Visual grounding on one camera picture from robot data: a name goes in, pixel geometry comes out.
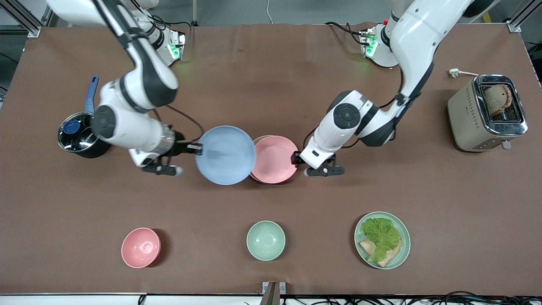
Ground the large pink bowl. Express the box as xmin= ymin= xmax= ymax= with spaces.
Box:
xmin=250 ymin=136 xmax=299 ymax=184

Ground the large blue bowl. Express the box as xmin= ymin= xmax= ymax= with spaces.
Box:
xmin=195 ymin=125 xmax=257 ymax=186

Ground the large beige bowl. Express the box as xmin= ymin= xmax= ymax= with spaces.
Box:
xmin=249 ymin=135 xmax=274 ymax=182

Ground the brown table cloth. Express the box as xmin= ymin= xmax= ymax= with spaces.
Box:
xmin=0 ymin=23 xmax=542 ymax=296

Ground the small green bowl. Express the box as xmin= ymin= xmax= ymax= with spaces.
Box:
xmin=246 ymin=220 xmax=286 ymax=261

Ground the green lettuce leaf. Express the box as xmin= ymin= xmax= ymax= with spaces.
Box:
xmin=361 ymin=217 xmax=402 ymax=263

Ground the pot lid blue knob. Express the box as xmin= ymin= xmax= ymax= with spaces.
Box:
xmin=58 ymin=112 xmax=99 ymax=152

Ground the small pink bowl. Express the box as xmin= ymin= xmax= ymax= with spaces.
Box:
xmin=121 ymin=227 xmax=161 ymax=269

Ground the brown bread slice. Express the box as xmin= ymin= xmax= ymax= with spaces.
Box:
xmin=359 ymin=238 xmax=403 ymax=268

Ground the green plate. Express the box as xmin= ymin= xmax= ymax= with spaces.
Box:
xmin=354 ymin=211 xmax=411 ymax=270

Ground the beige chrome toaster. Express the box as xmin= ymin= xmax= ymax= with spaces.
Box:
xmin=448 ymin=75 xmax=529 ymax=153

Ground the toast slice in toaster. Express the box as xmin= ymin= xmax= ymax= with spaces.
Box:
xmin=484 ymin=84 xmax=513 ymax=117

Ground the black pot blue handle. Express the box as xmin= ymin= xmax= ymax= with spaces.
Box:
xmin=57 ymin=75 xmax=112 ymax=159

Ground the black right base cable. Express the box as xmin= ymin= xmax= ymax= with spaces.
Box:
xmin=149 ymin=14 xmax=192 ymax=31

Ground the black base cable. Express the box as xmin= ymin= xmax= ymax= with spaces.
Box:
xmin=149 ymin=14 xmax=192 ymax=31
xmin=325 ymin=21 xmax=371 ymax=45

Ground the black left base cable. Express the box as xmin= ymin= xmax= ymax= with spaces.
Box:
xmin=325 ymin=21 xmax=371 ymax=45

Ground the grey metal bracket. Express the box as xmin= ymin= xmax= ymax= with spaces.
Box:
xmin=262 ymin=281 xmax=286 ymax=305

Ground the white power plug cable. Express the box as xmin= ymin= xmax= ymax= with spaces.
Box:
xmin=448 ymin=68 xmax=481 ymax=79

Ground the aluminium frame profile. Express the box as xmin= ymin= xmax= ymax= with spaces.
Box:
xmin=506 ymin=0 xmax=542 ymax=33
xmin=0 ymin=0 xmax=41 ymax=38

